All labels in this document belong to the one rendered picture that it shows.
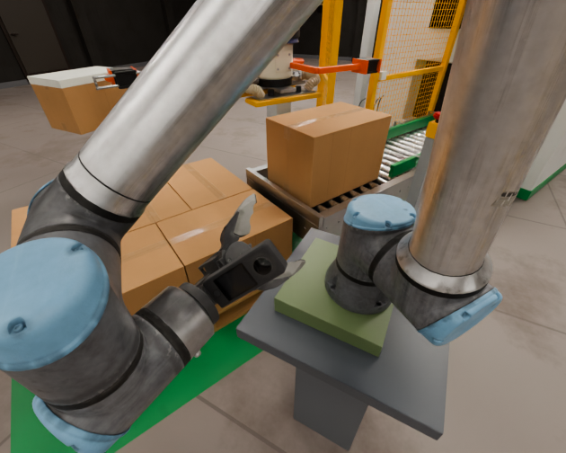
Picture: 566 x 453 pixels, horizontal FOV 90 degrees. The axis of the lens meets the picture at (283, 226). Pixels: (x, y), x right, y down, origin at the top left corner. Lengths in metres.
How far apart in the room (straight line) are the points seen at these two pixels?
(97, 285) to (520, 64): 0.40
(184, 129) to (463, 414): 1.60
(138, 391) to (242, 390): 1.20
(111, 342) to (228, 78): 0.26
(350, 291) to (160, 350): 0.50
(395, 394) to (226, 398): 0.95
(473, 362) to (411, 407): 1.13
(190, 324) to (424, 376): 0.58
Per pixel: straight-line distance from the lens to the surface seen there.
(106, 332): 0.28
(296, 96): 1.34
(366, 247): 0.63
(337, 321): 0.76
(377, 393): 0.75
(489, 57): 0.36
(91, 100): 2.96
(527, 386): 1.93
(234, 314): 1.74
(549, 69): 0.37
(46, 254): 0.29
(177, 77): 0.31
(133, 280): 1.32
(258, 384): 1.55
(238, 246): 0.43
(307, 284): 0.82
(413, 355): 0.82
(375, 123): 1.73
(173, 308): 0.37
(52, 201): 0.37
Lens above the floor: 1.41
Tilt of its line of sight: 37 degrees down
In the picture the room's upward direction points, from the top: straight up
